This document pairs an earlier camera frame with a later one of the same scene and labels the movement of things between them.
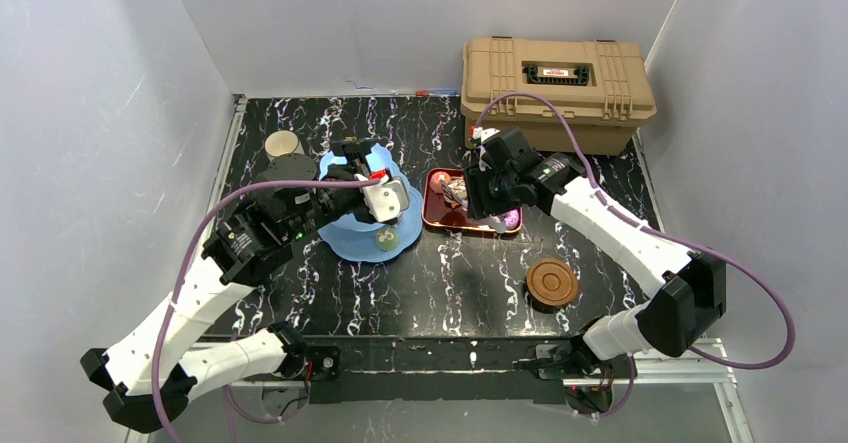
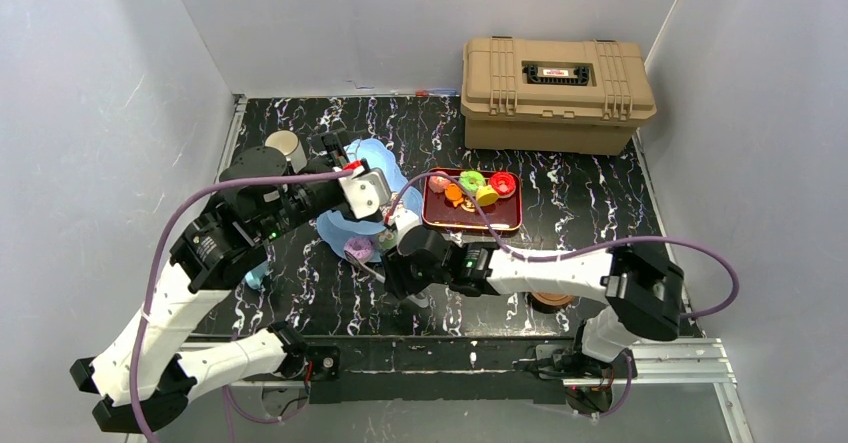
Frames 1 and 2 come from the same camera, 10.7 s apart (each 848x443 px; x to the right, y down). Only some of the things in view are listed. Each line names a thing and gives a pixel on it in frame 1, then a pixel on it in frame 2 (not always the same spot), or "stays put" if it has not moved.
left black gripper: x=357 y=164 to x=329 y=155
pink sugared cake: x=436 y=180 stays put
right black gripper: x=479 y=195 to x=395 y=275
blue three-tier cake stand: x=359 y=240 stays put
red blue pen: x=446 y=92 stays put
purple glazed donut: x=511 y=219 to x=361 y=247
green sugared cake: x=387 y=239 stays put
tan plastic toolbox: x=601 y=87 stays put
